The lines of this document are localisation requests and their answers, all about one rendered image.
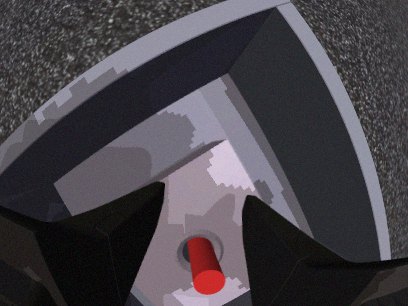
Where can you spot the red peg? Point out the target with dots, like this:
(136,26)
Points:
(208,277)

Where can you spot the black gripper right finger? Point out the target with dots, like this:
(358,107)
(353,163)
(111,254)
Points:
(286,267)

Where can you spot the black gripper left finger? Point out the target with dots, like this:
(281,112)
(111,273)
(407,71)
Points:
(86,260)

